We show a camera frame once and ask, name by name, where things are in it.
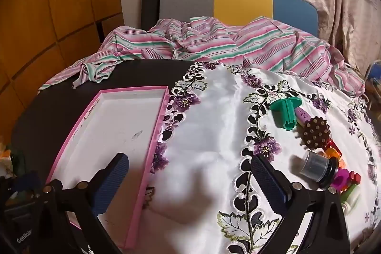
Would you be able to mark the green flanged plastic toy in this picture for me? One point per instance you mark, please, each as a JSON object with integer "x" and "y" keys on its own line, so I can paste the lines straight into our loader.
{"x": 286, "y": 107}

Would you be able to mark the orange cube block toy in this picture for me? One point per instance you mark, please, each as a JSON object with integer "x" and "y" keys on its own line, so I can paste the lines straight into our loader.
{"x": 333, "y": 153}

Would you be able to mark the grey yellow blue sofa back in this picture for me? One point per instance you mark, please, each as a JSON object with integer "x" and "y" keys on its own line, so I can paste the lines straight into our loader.
{"x": 296, "y": 13}

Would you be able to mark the white green plastic container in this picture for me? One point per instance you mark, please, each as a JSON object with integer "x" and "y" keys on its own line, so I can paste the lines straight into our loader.
{"x": 349, "y": 198}

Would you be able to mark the brown scalp massage brush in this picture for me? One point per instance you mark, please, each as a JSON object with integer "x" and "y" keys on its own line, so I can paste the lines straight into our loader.
{"x": 316, "y": 133}

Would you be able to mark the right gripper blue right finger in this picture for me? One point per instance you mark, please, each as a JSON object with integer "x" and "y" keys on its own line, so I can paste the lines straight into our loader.
{"x": 272, "y": 182}

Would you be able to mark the pink green striped cloth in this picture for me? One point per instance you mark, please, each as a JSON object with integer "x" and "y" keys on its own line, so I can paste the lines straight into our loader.
{"x": 264, "y": 43}

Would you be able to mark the clear capped black jar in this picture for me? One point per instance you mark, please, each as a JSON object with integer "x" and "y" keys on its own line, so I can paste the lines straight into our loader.
{"x": 318, "y": 168}

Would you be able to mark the white embroidered floral tablecloth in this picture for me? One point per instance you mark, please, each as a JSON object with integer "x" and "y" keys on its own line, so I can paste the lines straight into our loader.
{"x": 203, "y": 197}

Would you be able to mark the red glossy bottle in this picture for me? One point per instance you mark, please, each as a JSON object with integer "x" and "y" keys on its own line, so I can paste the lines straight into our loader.
{"x": 329, "y": 144}

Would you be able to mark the pink shallow tray box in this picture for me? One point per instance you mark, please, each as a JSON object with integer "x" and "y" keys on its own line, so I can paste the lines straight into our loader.
{"x": 122, "y": 120}

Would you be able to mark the magenta plastic funnel cup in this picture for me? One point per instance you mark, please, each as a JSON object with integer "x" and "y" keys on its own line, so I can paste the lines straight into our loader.
{"x": 340, "y": 180}

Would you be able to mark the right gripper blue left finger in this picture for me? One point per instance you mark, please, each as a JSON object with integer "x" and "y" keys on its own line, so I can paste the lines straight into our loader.
{"x": 107, "y": 181}

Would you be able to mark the wooden panel cabinet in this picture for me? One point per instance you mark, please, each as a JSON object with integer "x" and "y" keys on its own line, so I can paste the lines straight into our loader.
{"x": 39, "y": 38}

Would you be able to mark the blue object on clutter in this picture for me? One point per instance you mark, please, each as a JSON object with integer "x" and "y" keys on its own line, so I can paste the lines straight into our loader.
{"x": 374, "y": 72}

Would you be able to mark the red puzzle piece block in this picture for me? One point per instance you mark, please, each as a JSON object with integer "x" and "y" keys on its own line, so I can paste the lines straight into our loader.
{"x": 353, "y": 178}

